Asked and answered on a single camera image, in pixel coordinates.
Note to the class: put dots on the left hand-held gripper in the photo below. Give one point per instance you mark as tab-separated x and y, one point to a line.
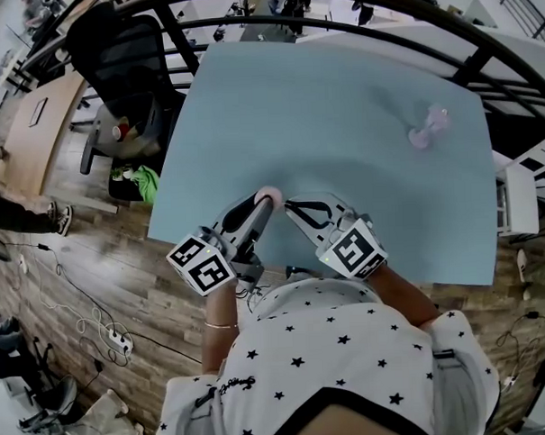
207	273

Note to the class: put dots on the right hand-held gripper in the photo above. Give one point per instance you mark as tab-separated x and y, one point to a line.
353	251

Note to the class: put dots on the person's left forearm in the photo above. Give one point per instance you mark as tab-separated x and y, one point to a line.
219	345

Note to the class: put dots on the person's right forearm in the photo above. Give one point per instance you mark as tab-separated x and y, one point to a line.
404	296

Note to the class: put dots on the green cloth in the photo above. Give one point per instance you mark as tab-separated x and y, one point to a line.
147	183

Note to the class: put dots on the pale pink small object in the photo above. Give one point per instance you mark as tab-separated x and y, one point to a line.
420	138

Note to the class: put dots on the black plastic crate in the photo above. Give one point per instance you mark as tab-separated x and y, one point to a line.
120	191

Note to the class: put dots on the white star-print shirt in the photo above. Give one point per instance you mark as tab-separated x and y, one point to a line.
327	345

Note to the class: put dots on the grey plastic storage bin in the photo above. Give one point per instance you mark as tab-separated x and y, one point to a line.
142	127

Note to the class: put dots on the red paper cup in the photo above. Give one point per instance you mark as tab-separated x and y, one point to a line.
119	131

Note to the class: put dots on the white power strip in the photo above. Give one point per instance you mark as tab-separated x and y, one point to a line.
120	341

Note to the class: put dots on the black metal railing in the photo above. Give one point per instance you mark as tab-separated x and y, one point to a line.
179	36

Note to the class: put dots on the black mesh office chair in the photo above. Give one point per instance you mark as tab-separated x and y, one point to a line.
126	60

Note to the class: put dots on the white shelf unit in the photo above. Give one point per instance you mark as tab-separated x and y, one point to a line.
519	192

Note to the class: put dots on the wooden desk with white legs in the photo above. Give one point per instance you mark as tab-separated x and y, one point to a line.
39	150

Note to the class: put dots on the person's head and neck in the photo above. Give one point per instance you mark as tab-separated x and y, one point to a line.
367	426

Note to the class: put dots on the black flat tablet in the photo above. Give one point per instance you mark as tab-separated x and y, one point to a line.
38	112

